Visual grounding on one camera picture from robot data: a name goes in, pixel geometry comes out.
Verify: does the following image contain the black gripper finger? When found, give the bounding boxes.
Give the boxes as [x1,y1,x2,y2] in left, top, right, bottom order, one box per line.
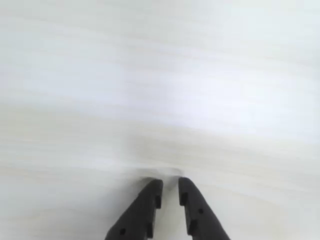
[178,177,231,240]
[104,178,164,240]

